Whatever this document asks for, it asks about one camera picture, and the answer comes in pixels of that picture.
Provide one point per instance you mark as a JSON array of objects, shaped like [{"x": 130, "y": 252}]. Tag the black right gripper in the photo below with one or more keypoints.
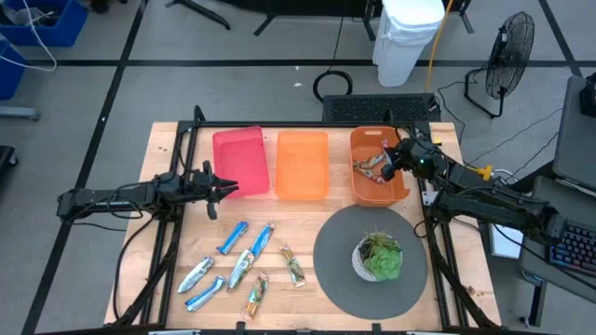
[{"x": 412, "y": 156}]

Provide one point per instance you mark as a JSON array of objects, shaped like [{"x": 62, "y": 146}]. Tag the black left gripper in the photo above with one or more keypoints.
[{"x": 205, "y": 186}]

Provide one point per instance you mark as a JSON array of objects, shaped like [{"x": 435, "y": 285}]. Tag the blue orange-ended granola bar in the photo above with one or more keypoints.
[{"x": 262, "y": 240}]

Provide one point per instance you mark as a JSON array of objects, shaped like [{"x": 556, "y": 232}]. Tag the silver green granola bar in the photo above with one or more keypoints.
[{"x": 240, "y": 271}]

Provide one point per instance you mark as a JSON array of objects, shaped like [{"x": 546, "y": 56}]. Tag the silver blue granola bar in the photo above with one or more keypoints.
[{"x": 195, "y": 275}]

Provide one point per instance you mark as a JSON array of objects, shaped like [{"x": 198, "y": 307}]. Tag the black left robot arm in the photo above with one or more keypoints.
[{"x": 116, "y": 197}]

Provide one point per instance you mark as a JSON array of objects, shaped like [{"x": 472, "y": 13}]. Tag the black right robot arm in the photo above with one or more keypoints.
[{"x": 489, "y": 200}]

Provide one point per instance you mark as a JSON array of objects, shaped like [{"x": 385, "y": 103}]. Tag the translucent red plastic bin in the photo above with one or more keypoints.
[{"x": 239, "y": 158}]

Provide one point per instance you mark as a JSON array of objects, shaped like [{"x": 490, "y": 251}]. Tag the black perforated box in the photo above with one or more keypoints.
[{"x": 372, "y": 108}]

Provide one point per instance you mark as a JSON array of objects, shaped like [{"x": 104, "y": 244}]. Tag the yellow plug connector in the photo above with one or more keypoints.
[{"x": 484, "y": 172}]

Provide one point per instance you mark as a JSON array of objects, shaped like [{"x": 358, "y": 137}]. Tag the translucent orange plastic bin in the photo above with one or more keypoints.
[{"x": 302, "y": 165}]

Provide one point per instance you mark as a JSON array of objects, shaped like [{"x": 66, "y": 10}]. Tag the white trash bin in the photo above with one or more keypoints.
[{"x": 405, "y": 46}]

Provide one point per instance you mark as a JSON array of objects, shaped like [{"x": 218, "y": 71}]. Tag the succulent in white patterned pot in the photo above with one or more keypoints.
[{"x": 382, "y": 263}]

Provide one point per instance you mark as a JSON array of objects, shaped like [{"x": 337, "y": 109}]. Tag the white printed paper sheet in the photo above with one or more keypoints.
[{"x": 505, "y": 242}]

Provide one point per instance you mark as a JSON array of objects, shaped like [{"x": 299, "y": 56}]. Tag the black floor fan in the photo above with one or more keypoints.
[{"x": 510, "y": 51}]

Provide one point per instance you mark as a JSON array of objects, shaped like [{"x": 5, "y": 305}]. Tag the round grey woven placemat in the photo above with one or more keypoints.
[{"x": 340, "y": 293}]

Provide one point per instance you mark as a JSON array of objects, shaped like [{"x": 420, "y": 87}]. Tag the grey desk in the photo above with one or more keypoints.
[
  {"x": 572, "y": 205},
  {"x": 575, "y": 139}
]

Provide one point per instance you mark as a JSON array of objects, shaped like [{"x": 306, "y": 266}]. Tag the black tripod stand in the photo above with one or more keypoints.
[{"x": 205, "y": 15}]

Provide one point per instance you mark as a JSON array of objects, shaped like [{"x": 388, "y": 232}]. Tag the black desk device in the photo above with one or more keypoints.
[{"x": 589, "y": 97}]

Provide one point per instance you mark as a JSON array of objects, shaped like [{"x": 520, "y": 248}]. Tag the black partition screen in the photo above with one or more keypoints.
[{"x": 298, "y": 4}]

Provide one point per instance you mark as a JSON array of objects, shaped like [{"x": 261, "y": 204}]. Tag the black backlit keyboard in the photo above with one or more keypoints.
[{"x": 579, "y": 251}]

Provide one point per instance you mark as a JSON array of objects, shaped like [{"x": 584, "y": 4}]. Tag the grey metal bar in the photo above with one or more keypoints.
[{"x": 18, "y": 113}]

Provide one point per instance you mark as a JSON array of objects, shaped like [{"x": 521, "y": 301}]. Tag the black object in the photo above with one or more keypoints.
[{"x": 5, "y": 158}]

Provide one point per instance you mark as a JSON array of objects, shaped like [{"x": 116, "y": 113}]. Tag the blue storage bin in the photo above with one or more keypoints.
[
  {"x": 65, "y": 32},
  {"x": 9, "y": 74}
]

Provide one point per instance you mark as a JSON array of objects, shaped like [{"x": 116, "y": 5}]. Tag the black aluminium rig frame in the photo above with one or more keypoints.
[{"x": 302, "y": 124}]

